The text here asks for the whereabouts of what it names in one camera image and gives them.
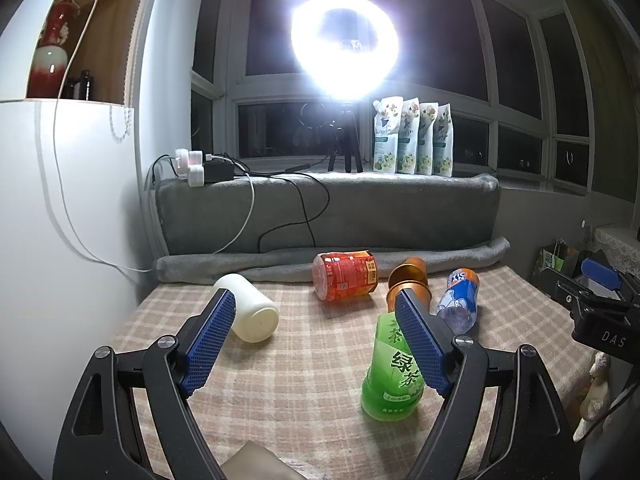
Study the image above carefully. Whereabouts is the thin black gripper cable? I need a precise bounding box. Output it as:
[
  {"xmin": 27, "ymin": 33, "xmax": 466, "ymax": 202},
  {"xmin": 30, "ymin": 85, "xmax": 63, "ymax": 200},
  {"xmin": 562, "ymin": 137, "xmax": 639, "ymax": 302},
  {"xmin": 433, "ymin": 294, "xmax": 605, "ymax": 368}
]
[{"xmin": 575, "ymin": 370, "xmax": 640, "ymax": 442}]

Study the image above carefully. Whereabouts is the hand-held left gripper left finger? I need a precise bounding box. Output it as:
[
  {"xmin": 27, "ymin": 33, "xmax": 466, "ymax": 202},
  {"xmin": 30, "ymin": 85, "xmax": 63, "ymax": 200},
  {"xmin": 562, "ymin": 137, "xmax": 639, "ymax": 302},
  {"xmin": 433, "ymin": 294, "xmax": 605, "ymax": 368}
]
[{"xmin": 52, "ymin": 287, "xmax": 238, "ymax": 480}]

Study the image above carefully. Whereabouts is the copper metal cup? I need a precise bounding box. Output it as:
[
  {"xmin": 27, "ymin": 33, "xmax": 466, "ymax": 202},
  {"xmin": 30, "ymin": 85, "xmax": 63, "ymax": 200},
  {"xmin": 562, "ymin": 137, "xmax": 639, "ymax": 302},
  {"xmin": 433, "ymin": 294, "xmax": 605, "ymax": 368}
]
[{"xmin": 386, "ymin": 257, "xmax": 432, "ymax": 318}]

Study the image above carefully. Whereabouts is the green tea bottle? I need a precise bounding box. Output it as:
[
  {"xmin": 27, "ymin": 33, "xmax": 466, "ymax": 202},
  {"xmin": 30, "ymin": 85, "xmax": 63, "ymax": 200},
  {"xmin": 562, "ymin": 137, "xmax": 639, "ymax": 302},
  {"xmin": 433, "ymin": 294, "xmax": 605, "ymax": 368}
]
[{"xmin": 361, "ymin": 310, "xmax": 426, "ymax": 421}]

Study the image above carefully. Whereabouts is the white cabinet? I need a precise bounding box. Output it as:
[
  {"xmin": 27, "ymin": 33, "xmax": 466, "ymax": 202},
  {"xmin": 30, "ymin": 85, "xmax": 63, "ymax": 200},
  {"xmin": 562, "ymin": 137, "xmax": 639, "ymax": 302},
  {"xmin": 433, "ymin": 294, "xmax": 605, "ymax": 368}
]
[{"xmin": 0, "ymin": 0, "xmax": 168, "ymax": 441}]

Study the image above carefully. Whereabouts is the grey cushion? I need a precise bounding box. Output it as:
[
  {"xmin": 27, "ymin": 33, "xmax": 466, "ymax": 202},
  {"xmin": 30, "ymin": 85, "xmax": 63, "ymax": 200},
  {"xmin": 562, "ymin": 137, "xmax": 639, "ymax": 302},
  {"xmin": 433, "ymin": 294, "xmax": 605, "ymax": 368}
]
[{"xmin": 155, "ymin": 172, "xmax": 501, "ymax": 256}]

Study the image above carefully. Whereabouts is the black tripod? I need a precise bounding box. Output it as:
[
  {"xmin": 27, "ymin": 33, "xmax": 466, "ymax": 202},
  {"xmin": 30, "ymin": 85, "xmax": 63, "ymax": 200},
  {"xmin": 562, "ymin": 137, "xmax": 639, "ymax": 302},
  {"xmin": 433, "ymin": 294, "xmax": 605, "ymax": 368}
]
[{"xmin": 327, "ymin": 102, "xmax": 363, "ymax": 173}]

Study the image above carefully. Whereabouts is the white green refill pouch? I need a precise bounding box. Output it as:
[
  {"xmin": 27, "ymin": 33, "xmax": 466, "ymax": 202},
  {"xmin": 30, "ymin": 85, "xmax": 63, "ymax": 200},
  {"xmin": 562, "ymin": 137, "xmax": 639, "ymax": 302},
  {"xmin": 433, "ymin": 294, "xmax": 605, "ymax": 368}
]
[
  {"xmin": 433, "ymin": 102, "xmax": 454, "ymax": 177},
  {"xmin": 397, "ymin": 97, "xmax": 422, "ymax": 175},
  {"xmin": 417, "ymin": 102, "xmax": 441, "ymax": 176},
  {"xmin": 372, "ymin": 97, "xmax": 403, "ymax": 173}
]

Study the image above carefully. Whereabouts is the ring light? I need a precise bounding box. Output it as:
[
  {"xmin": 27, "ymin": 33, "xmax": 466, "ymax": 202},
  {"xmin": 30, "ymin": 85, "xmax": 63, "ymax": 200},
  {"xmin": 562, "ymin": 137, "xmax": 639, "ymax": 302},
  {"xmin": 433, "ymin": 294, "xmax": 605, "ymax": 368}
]
[{"xmin": 290, "ymin": 0, "xmax": 401, "ymax": 98}]

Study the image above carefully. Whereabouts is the white cup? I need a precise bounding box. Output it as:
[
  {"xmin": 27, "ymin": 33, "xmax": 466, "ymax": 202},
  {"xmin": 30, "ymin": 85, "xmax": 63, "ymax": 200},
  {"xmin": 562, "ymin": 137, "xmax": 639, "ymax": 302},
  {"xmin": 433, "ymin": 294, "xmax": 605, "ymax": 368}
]
[{"xmin": 212, "ymin": 273, "xmax": 281, "ymax": 343}]

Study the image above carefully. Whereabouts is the green paper bag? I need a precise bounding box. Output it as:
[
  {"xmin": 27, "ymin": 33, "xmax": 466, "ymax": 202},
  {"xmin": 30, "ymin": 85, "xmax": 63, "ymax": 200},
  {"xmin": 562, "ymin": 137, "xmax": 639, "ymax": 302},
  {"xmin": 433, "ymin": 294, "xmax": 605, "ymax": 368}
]
[{"xmin": 537, "ymin": 241, "xmax": 581, "ymax": 277}]

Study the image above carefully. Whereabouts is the white window frame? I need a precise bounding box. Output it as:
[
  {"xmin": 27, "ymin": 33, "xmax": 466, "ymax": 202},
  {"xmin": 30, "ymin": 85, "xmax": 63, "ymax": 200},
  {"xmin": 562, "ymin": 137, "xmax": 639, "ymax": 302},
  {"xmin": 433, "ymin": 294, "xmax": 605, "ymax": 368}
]
[{"xmin": 190, "ymin": 0, "xmax": 601, "ymax": 196}]

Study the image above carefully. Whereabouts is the red label plastic bottle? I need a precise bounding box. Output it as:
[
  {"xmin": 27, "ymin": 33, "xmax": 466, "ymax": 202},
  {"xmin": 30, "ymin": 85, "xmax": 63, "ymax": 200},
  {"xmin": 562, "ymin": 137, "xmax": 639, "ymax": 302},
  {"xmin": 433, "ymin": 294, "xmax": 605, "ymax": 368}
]
[{"xmin": 312, "ymin": 250, "xmax": 378, "ymax": 303}]

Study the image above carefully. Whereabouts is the beige cloth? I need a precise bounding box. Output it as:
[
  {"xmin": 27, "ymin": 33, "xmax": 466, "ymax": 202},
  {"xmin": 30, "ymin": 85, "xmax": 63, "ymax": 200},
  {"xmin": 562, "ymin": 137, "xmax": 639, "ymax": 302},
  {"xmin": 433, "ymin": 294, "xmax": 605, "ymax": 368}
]
[{"xmin": 220, "ymin": 440, "xmax": 311, "ymax": 480}]

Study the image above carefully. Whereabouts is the dark bottle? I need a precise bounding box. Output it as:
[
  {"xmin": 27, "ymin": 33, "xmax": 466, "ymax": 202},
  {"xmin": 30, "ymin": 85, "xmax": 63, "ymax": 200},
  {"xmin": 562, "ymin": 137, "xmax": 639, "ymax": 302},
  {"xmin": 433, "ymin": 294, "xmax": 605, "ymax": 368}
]
[{"xmin": 62, "ymin": 69, "xmax": 94, "ymax": 101}]

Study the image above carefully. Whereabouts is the blue label soda bottle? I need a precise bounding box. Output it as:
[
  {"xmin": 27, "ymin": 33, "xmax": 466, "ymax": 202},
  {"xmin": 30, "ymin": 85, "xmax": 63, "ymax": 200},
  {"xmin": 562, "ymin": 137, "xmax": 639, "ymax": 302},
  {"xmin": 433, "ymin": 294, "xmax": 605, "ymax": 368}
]
[{"xmin": 436, "ymin": 267, "xmax": 481, "ymax": 333}]

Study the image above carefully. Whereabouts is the white plush toy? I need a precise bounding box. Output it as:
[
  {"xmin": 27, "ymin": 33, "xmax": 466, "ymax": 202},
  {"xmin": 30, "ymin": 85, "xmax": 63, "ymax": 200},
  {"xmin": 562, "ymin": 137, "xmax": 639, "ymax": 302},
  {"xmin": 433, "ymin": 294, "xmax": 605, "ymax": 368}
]
[{"xmin": 572, "ymin": 350, "xmax": 613, "ymax": 443}]

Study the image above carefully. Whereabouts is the white bead chain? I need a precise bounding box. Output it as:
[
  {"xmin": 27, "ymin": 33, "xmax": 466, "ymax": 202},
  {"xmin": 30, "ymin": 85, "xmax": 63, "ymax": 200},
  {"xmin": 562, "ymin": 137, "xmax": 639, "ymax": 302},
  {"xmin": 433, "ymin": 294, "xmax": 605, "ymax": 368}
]
[{"xmin": 107, "ymin": 106, "xmax": 134, "ymax": 142}]

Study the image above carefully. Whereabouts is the long white cable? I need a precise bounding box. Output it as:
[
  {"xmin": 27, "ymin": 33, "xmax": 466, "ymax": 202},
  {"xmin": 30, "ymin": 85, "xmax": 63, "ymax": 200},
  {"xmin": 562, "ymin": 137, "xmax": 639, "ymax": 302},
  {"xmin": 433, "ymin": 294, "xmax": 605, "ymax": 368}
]
[{"xmin": 52, "ymin": 0, "xmax": 153, "ymax": 274}]

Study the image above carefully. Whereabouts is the black power adapter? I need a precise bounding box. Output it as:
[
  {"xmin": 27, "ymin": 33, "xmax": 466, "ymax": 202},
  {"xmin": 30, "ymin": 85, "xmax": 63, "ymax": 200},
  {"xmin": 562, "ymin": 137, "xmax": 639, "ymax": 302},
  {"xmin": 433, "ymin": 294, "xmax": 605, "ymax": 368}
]
[{"xmin": 204, "ymin": 160, "xmax": 235, "ymax": 183}]

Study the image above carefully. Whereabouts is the short white cable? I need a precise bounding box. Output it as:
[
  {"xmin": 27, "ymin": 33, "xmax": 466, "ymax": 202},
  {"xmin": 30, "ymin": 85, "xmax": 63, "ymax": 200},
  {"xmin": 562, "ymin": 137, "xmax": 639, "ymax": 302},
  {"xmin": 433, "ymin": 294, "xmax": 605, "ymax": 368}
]
[{"xmin": 210, "ymin": 174, "xmax": 256, "ymax": 256}]

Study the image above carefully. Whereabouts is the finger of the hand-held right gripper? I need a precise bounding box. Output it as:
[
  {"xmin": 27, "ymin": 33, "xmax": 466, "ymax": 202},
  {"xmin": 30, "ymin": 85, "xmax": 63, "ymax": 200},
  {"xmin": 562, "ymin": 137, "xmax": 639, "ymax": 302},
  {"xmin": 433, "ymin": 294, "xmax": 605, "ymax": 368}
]
[
  {"xmin": 541, "ymin": 266, "xmax": 621, "ymax": 317},
  {"xmin": 580, "ymin": 257, "xmax": 626, "ymax": 292}
]

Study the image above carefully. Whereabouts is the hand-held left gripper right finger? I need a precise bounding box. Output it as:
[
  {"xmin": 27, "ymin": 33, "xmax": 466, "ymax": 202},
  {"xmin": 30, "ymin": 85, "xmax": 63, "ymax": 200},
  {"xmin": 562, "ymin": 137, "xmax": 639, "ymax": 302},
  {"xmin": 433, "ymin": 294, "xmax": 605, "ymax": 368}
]
[{"xmin": 394, "ymin": 290, "xmax": 581, "ymax": 480}]

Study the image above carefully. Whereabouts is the white lace cloth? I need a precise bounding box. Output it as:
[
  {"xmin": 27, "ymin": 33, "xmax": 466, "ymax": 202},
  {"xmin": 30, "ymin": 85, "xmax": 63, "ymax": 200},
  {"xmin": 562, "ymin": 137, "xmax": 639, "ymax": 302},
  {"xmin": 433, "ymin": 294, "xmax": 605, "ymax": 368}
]
[{"xmin": 591, "ymin": 226, "xmax": 640, "ymax": 281}]

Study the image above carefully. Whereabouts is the red white vase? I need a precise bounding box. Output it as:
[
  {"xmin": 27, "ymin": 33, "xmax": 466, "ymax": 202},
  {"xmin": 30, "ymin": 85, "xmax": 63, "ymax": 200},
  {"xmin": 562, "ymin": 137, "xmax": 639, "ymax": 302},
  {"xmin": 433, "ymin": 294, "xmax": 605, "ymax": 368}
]
[{"xmin": 27, "ymin": 0, "xmax": 81, "ymax": 99}]

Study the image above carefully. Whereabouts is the pink checkered blanket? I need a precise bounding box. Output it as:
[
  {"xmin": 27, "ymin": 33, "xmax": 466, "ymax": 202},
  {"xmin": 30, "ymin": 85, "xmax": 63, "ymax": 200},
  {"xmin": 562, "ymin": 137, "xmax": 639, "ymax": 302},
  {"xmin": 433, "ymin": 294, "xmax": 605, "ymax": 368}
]
[{"xmin": 107, "ymin": 265, "xmax": 596, "ymax": 480}]

